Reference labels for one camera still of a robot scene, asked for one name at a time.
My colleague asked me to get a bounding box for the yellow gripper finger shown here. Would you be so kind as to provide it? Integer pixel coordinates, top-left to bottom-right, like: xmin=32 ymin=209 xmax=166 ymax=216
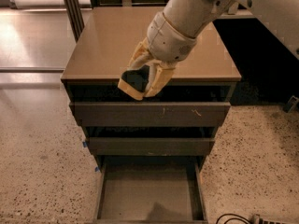
xmin=144 ymin=62 xmax=177 ymax=98
xmin=127 ymin=38 xmax=153 ymax=70

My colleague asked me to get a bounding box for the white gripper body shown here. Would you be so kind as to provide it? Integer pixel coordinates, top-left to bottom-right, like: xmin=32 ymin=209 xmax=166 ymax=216
xmin=147 ymin=12 xmax=196 ymax=63

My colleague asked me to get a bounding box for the green yellow sponge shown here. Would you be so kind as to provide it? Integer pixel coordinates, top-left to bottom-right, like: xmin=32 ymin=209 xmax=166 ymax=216
xmin=118 ymin=65 xmax=150 ymax=101

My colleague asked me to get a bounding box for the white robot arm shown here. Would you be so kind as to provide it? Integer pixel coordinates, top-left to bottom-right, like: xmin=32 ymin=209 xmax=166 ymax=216
xmin=118 ymin=0 xmax=299 ymax=100

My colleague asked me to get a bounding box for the brown drawer cabinet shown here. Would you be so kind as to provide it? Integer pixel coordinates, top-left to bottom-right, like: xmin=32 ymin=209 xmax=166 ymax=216
xmin=60 ymin=6 xmax=242 ymax=173

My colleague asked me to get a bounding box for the top drawer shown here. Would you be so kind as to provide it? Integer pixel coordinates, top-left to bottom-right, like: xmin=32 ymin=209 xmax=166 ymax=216
xmin=70 ymin=102 xmax=231 ymax=127

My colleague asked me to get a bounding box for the middle drawer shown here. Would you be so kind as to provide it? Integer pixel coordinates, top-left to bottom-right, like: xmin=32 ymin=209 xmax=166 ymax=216
xmin=86 ymin=137 xmax=215 ymax=156

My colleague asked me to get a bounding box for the open bottom drawer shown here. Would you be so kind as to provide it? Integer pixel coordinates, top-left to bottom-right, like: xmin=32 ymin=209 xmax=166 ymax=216
xmin=93 ymin=156 xmax=208 ymax=224

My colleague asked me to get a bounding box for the blue tape piece lower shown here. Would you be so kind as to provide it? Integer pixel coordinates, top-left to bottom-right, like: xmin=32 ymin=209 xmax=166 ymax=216
xmin=94 ymin=166 xmax=100 ymax=172

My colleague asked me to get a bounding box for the grey power strip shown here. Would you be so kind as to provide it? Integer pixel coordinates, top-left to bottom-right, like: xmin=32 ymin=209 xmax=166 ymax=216
xmin=251 ymin=214 xmax=285 ymax=224

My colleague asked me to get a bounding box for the grey floor bracket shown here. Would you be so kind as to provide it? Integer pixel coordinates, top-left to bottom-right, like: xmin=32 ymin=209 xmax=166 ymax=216
xmin=283 ymin=96 xmax=299 ymax=113

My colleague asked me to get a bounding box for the black cable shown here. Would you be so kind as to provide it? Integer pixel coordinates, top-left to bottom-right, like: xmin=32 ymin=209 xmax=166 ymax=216
xmin=216 ymin=213 xmax=252 ymax=224

